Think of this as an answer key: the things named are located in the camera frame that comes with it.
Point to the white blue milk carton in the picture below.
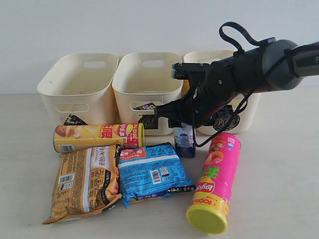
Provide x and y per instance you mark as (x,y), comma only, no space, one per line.
(183,140)

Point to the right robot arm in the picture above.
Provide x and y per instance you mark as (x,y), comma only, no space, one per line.
(278,66)

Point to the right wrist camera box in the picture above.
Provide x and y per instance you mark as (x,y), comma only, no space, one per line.
(187,71)

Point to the yellow chips can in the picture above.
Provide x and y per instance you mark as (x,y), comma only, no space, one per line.
(71,138)

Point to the purple drink carton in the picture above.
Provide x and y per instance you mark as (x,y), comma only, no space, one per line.
(147,107)

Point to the blue noodle packet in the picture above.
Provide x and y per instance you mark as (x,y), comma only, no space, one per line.
(151,172)

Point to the middle cream plastic bin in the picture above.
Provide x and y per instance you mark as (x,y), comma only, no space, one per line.
(143,79)

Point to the left cream plastic bin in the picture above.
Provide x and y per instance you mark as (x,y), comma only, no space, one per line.
(80,85)

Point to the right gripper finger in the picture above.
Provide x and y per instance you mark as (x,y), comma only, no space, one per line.
(177,122)
(171,110)

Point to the right cream plastic bin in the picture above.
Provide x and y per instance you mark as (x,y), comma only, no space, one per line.
(246,117)

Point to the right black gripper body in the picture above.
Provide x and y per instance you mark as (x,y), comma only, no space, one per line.
(208,96)

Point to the orange noodle packet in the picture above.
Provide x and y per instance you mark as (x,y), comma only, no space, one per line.
(87,184)

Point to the pink Lays chips can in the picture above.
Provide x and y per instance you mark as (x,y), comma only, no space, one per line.
(211,200)

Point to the cream plastic bin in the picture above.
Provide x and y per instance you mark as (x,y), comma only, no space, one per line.
(80,85)
(246,117)
(143,79)

